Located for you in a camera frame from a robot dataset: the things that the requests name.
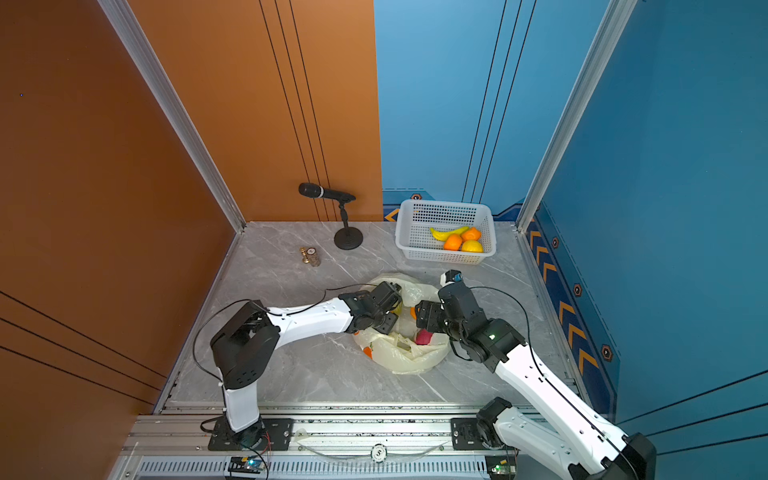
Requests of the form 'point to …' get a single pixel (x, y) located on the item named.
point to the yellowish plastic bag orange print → (398, 352)
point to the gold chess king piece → (305, 259)
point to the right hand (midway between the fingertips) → (424, 310)
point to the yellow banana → (442, 235)
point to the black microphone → (318, 191)
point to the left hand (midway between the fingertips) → (388, 313)
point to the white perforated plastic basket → (414, 237)
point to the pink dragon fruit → (422, 337)
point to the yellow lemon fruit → (472, 246)
